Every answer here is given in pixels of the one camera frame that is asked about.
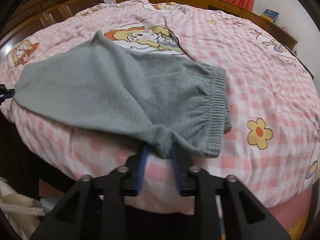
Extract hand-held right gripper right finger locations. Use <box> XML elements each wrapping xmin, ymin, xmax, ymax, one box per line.
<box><xmin>171</xmin><ymin>142</ymin><xmax>292</xmax><ymax>240</ymax></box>

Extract grey pants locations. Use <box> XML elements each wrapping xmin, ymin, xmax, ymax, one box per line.
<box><xmin>14</xmin><ymin>30</ymin><xmax>232</xmax><ymax>159</ymax></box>

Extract dark wooden headboard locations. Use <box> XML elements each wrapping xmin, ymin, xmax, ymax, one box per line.
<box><xmin>0</xmin><ymin>0</ymin><xmax>105</xmax><ymax>46</ymax></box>

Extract pink bed sheet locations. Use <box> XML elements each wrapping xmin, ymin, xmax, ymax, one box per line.
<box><xmin>265</xmin><ymin>185</ymin><xmax>316</xmax><ymax>233</ymax></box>

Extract blue book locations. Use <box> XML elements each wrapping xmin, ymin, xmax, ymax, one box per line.
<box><xmin>260</xmin><ymin>9</ymin><xmax>280</xmax><ymax>23</ymax></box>

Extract pink checked printed blanket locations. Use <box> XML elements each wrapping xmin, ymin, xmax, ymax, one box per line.
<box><xmin>0</xmin><ymin>0</ymin><xmax>320</xmax><ymax>215</ymax></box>

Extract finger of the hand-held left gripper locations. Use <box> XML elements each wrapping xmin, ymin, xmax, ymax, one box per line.
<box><xmin>0</xmin><ymin>84</ymin><xmax>15</xmax><ymax>103</ymax></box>

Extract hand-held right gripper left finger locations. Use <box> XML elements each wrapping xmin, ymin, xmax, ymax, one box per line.
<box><xmin>30</xmin><ymin>145</ymin><xmax>150</xmax><ymax>240</ymax></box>

